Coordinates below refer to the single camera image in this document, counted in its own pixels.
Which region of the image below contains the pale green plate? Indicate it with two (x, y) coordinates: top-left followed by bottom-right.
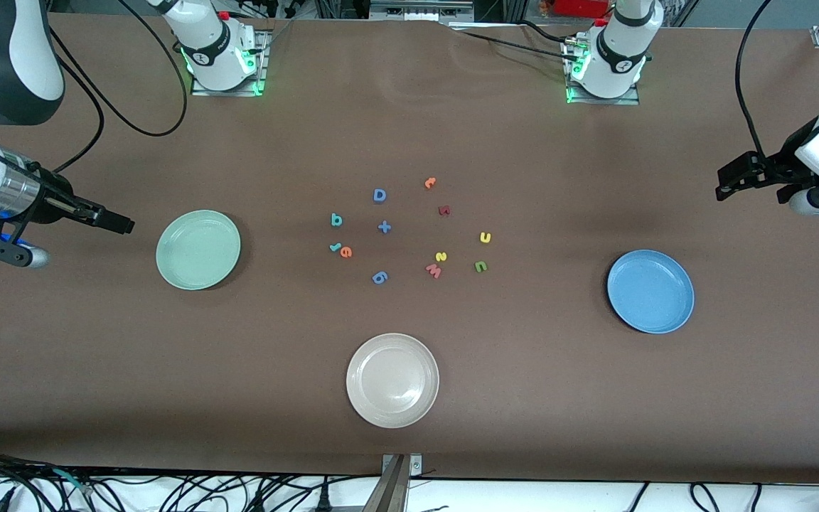
(156, 209), (242, 292)

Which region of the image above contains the blue plate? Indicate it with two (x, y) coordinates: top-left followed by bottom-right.
(606, 249), (695, 335)

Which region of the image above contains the red box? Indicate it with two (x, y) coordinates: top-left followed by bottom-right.
(552, 0), (611, 19)

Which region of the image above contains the white plate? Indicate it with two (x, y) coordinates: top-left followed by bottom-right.
(346, 333), (440, 429)

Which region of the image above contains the grey device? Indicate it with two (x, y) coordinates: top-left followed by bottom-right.
(368, 0), (476, 22)

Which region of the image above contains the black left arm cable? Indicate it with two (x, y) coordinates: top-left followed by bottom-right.
(734, 0), (776, 161)

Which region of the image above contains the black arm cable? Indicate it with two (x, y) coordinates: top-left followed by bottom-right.
(734, 0), (776, 161)
(47, 0), (190, 175)

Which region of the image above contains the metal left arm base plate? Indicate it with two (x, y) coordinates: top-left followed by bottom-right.
(564, 36), (642, 107)

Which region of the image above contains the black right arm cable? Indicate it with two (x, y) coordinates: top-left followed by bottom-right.
(47, 0), (190, 175)

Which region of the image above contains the black cable on table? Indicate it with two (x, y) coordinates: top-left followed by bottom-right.
(449, 20), (588, 61)

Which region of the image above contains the teal cable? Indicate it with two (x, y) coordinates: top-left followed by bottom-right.
(50, 466), (94, 495)

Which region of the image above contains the black looped cable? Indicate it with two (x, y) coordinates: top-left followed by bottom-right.
(689, 482), (722, 512)

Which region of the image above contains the aluminium post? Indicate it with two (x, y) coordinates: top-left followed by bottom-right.
(363, 453), (424, 512)

